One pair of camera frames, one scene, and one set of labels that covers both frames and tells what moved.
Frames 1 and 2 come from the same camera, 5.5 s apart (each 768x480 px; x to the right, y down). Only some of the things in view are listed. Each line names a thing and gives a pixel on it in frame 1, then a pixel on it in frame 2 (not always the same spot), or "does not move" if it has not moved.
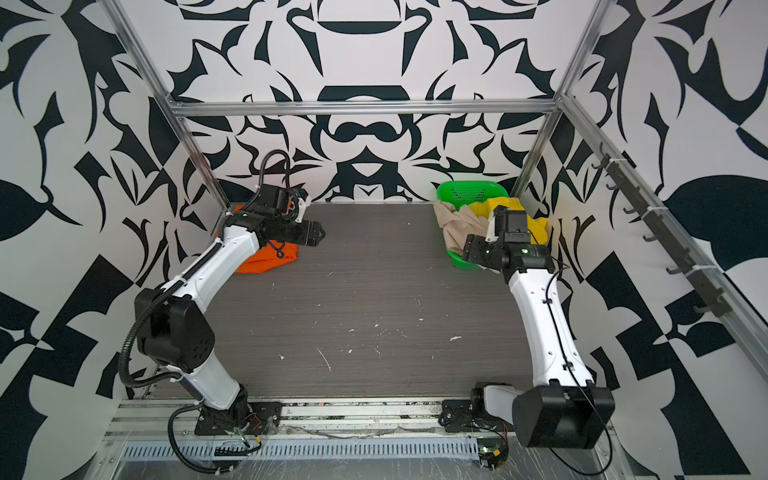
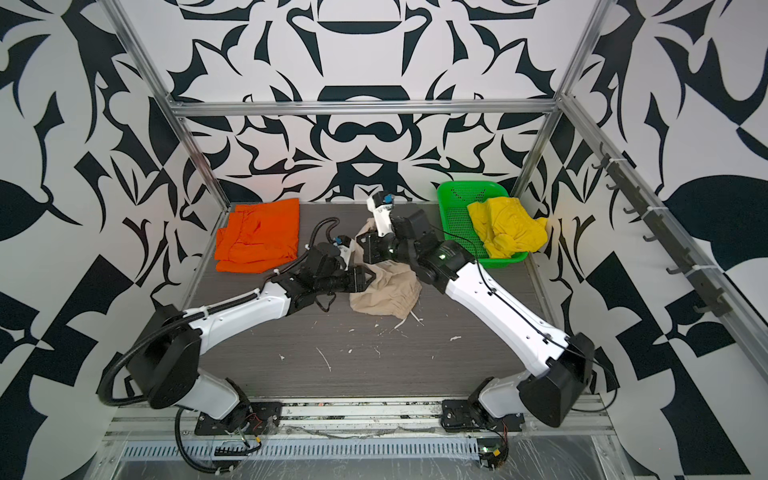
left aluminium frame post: (156, 74) does not move
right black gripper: (474, 249) to (372, 246)
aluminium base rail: (176, 416) does not move
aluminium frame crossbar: (366, 106) does not move
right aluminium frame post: (582, 53) does not move
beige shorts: (458, 224) to (395, 290)
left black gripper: (310, 235) to (356, 278)
